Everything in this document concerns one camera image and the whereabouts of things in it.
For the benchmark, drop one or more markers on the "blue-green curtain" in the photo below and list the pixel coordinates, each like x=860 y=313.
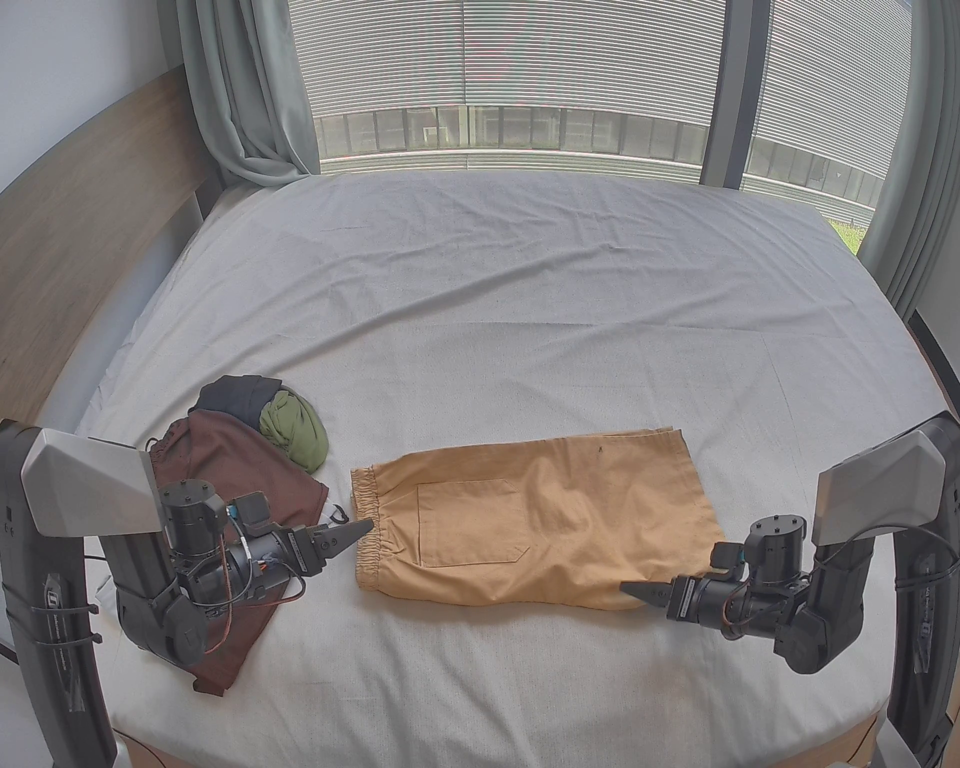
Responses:
x=922 y=187
x=247 y=90

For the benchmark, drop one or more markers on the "window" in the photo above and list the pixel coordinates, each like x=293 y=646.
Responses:
x=525 y=75

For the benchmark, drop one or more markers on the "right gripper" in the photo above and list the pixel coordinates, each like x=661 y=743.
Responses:
x=712 y=600

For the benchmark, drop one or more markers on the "brown shorts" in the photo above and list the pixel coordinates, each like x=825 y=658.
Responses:
x=225 y=457

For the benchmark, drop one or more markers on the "white garment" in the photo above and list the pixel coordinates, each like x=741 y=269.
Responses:
x=330 y=510

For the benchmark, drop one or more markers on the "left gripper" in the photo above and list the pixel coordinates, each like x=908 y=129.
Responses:
x=281 y=559

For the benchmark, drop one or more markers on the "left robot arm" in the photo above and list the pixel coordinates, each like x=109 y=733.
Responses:
x=82 y=480

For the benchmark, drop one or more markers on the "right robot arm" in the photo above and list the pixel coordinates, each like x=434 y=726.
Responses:
x=877 y=487

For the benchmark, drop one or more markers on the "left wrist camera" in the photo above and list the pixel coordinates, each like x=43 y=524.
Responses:
x=249 y=514

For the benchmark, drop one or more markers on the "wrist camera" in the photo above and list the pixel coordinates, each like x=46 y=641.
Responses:
x=249 y=514
x=726 y=559

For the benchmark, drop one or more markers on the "black garment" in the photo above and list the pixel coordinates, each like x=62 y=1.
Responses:
x=232 y=394

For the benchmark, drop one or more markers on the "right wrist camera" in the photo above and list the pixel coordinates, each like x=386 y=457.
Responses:
x=726 y=559

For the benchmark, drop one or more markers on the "tan shorts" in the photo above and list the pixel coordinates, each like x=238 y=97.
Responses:
x=562 y=510

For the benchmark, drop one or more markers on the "bed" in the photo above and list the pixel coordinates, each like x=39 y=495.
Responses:
x=525 y=285

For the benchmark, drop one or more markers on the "green garment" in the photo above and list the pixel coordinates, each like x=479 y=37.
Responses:
x=292 y=431

